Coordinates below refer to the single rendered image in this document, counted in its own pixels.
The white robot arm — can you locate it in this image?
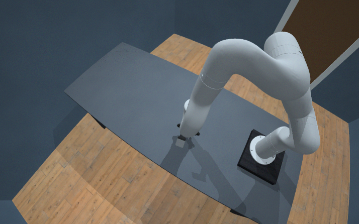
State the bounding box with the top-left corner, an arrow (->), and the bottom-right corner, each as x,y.
175,32 -> 320,165

